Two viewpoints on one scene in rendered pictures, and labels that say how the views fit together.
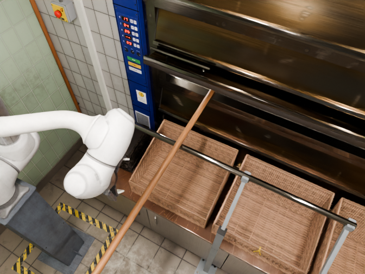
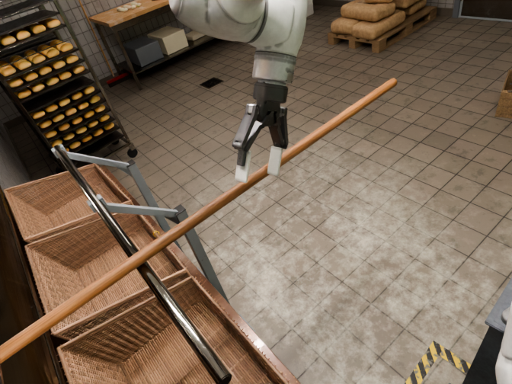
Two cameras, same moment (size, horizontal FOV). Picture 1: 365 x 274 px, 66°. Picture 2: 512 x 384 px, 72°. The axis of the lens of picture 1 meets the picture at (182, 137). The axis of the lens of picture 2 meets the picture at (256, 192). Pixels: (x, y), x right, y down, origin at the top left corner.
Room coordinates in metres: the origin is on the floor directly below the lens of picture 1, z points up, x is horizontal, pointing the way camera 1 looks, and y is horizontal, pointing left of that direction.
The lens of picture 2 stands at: (1.12, 0.60, 1.79)
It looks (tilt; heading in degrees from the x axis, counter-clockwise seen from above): 40 degrees down; 214
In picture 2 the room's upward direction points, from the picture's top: 15 degrees counter-clockwise
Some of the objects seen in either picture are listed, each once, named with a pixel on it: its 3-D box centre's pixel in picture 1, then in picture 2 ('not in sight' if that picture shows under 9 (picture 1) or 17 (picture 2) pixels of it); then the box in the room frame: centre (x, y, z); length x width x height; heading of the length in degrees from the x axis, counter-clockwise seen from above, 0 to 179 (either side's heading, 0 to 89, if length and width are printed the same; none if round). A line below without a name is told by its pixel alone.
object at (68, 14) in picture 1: (63, 10); not in sight; (1.52, 0.70, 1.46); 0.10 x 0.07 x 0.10; 63
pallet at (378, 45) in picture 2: not in sight; (382, 25); (-3.93, -0.15, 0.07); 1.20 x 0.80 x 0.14; 153
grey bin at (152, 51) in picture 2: not in sight; (142, 51); (-2.76, -3.23, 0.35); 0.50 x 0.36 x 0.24; 63
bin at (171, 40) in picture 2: not in sight; (168, 40); (-3.13, -3.04, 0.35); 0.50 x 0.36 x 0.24; 64
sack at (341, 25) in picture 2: not in sight; (354, 20); (-3.75, -0.46, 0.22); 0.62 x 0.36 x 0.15; 158
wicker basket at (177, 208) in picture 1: (183, 170); (176, 376); (0.90, -0.01, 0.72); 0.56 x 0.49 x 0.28; 64
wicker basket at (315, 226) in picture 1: (270, 213); (110, 267); (0.63, -0.54, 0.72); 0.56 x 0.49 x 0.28; 62
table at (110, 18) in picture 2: not in sight; (181, 26); (-3.38, -2.91, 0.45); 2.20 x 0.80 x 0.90; 153
